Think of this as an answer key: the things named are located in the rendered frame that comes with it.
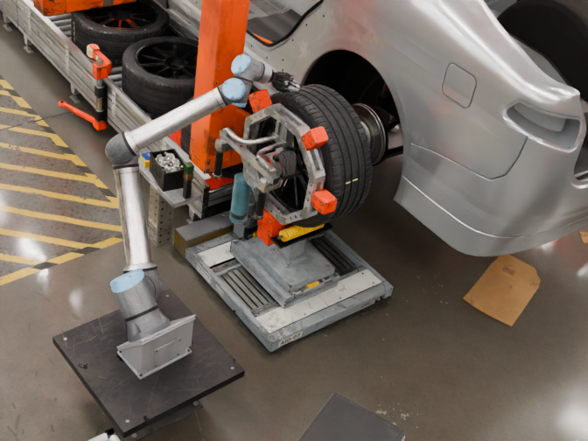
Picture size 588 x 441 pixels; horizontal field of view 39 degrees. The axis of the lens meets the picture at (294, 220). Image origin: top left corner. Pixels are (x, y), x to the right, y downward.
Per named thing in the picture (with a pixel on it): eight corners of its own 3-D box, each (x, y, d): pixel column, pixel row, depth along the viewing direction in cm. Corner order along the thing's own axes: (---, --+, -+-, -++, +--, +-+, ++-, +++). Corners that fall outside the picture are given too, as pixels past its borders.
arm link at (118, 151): (93, 143, 346) (236, 70, 342) (101, 145, 359) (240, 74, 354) (106, 169, 346) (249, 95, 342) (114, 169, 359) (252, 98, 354)
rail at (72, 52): (214, 207, 465) (218, 176, 451) (200, 213, 460) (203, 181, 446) (29, 20, 604) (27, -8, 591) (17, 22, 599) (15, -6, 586)
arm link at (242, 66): (227, 73, 361) (234, 51, 360) (248, 81, 369) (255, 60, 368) (239, 75, 354) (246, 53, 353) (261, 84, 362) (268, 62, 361)
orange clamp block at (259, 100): (273, 106, 386) (267, 87, 386) (260, 109, 382) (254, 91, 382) (266, 110, 392) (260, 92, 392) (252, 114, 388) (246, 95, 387)
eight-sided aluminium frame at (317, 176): (312, 240, 391) (332, 144, 357) (301, 244, 387) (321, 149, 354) (247, 178, 422) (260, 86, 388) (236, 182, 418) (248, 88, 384)
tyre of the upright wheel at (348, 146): (342, 241, 415) (393, 154, 366) (305, 255, 402) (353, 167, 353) (272, 147, 441) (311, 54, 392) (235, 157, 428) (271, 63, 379)
